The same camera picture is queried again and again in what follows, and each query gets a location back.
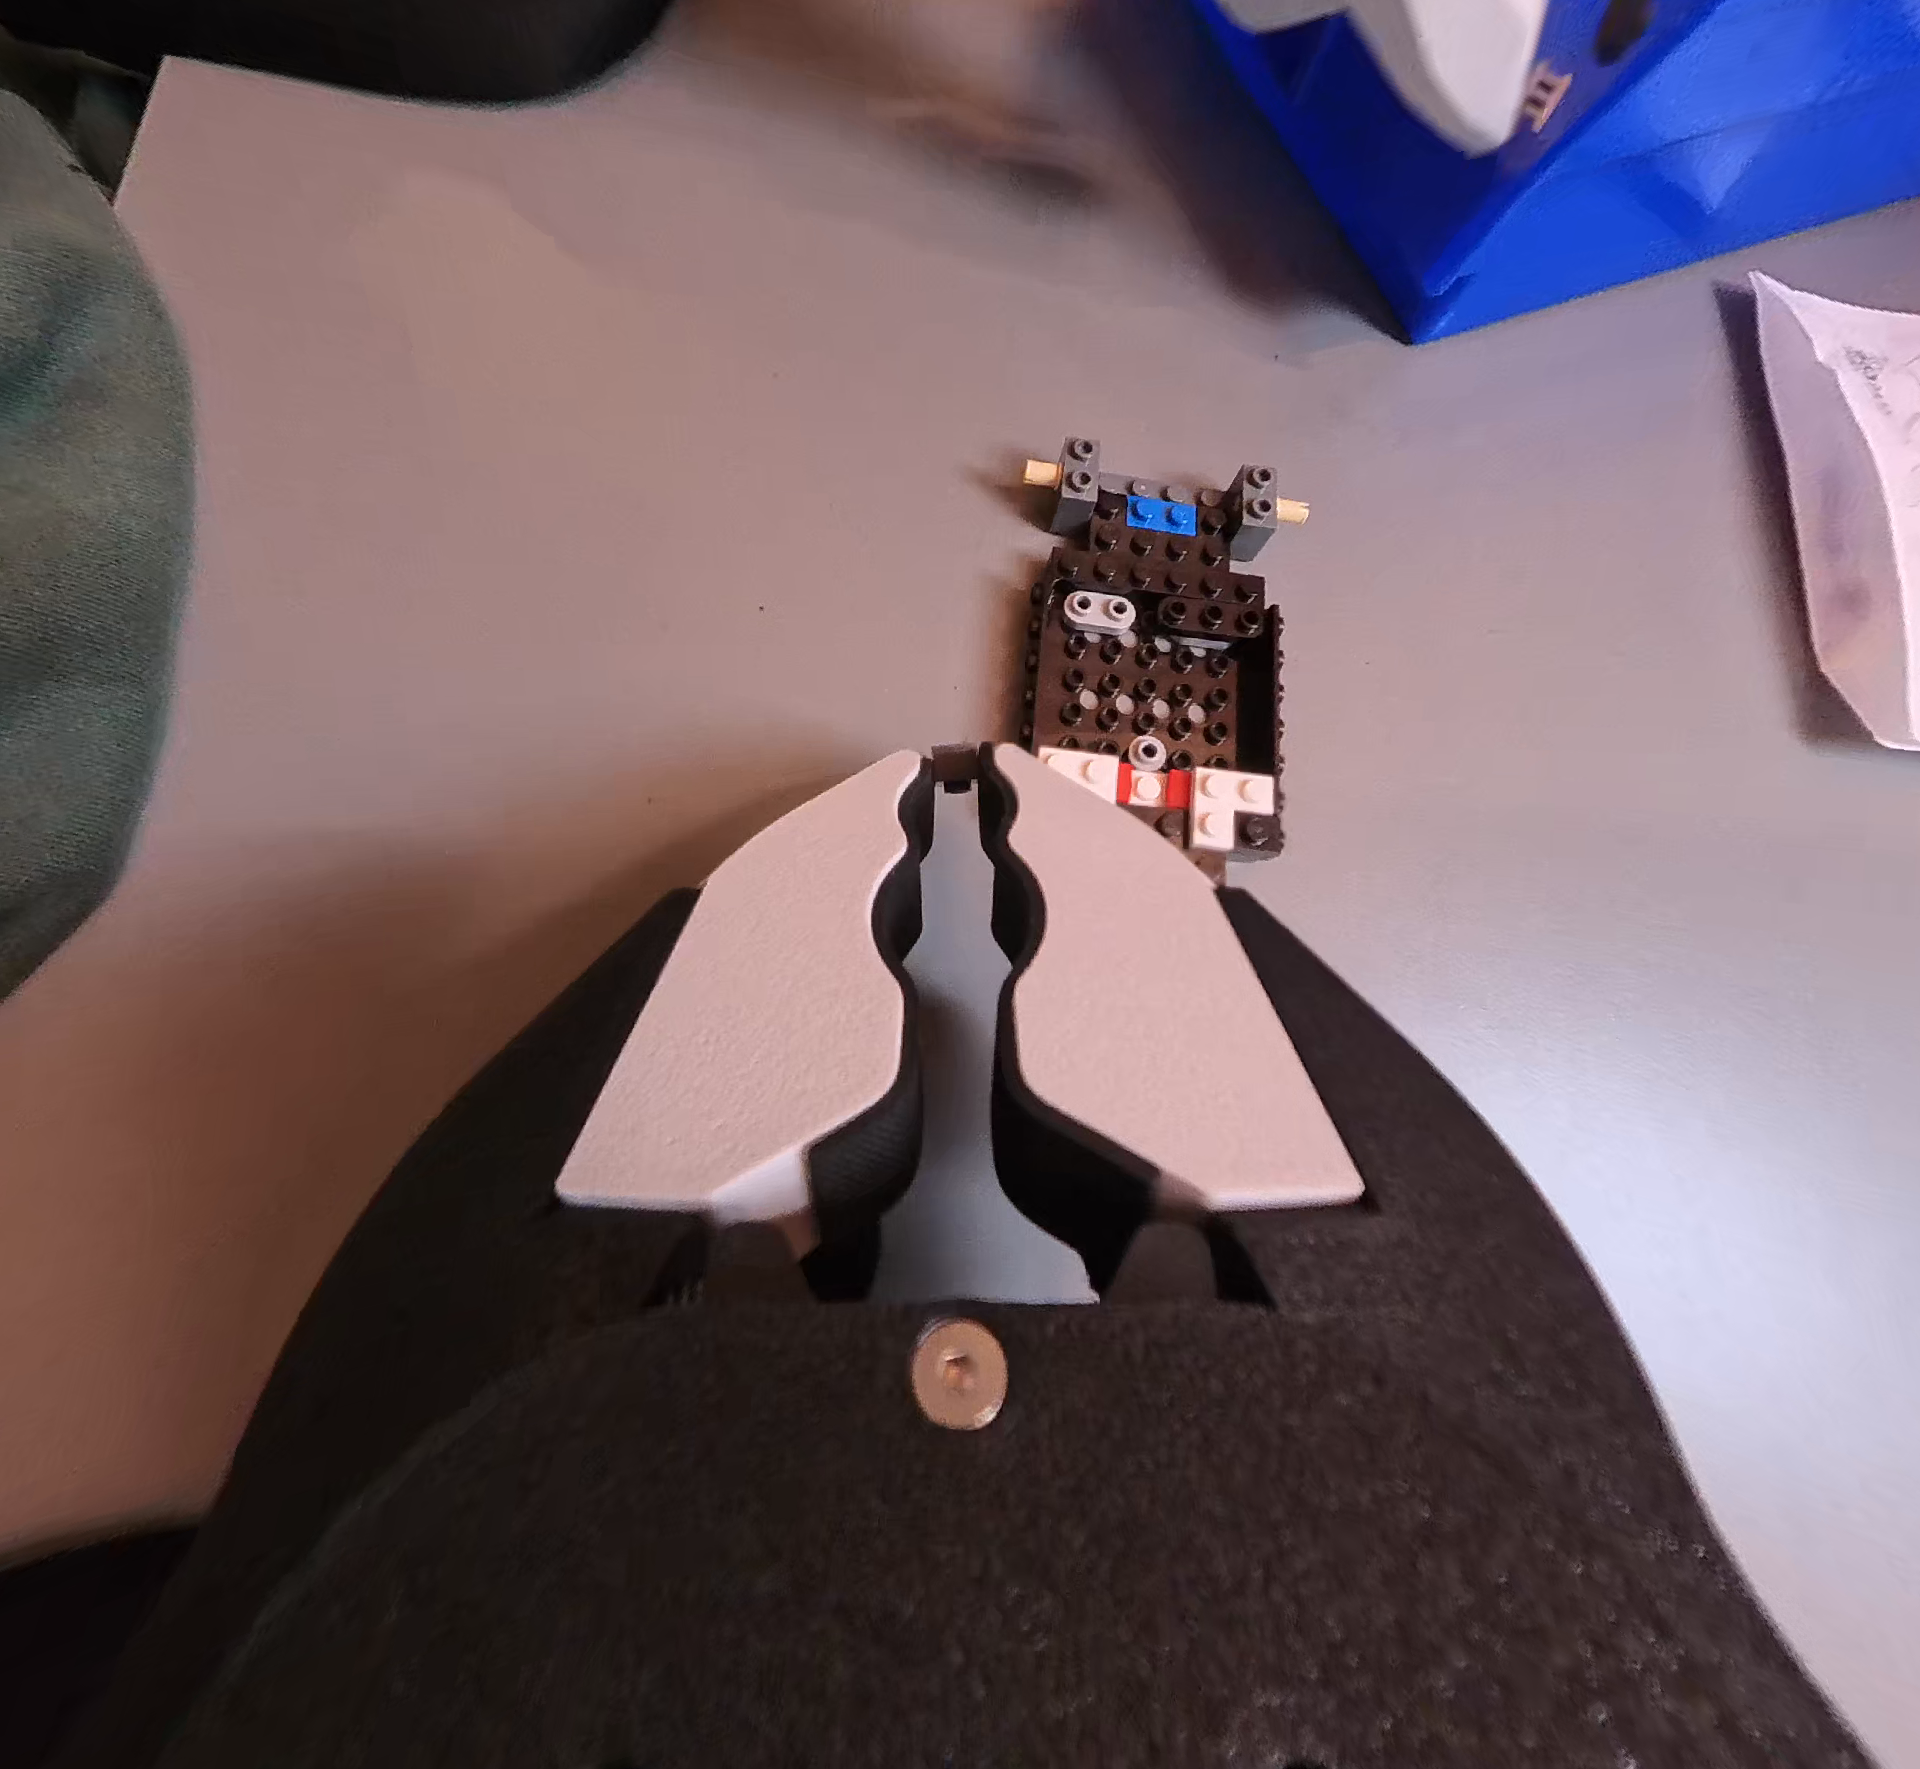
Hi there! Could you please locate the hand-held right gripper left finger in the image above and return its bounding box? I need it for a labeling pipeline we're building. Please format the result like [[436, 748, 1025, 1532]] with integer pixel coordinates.
[[555, 743, 925, 1230]]

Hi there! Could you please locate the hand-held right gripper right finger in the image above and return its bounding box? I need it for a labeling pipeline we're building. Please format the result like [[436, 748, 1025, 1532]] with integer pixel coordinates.
[[983, 743, 1368, 1222]]

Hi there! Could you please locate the blue plastic bin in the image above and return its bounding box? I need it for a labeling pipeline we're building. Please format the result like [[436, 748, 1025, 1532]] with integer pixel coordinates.
[[1156, 0, 1920, 349]]

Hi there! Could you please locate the black lego car chassis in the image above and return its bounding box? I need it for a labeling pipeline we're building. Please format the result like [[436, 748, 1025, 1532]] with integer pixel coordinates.
[[1021, 433, 1319, 881]]

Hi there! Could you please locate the white printed paper bag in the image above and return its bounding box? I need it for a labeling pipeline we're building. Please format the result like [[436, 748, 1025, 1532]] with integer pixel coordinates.
[[1744, 269, 1920, 754]]

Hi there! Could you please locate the person's torso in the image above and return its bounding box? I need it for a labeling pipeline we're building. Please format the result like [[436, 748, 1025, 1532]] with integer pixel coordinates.
[[0, 76, 200, 1008]]

